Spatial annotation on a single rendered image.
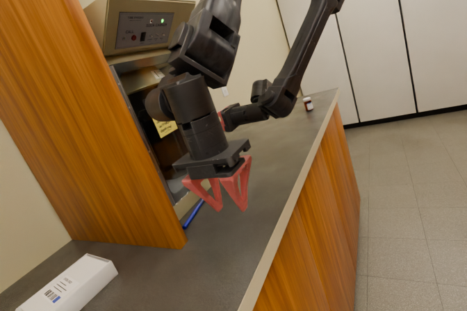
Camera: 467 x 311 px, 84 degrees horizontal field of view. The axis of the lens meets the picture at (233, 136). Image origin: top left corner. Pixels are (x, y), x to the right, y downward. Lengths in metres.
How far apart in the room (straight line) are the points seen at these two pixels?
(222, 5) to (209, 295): 0.47
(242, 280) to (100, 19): 0.59
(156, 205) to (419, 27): 3.31
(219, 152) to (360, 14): 3.27
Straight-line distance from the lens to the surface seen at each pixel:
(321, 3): 0.84
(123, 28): 0.69
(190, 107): 0.34
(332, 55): 3.58
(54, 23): 0.65
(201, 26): 0.37
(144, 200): 0.65
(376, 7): 3.53
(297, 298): 0.82
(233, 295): 0.51
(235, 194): 0.36
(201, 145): 0.35
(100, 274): 0.70
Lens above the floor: 1.29
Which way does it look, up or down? 14 degrees down
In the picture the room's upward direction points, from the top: 20 degrees counter-clockwise
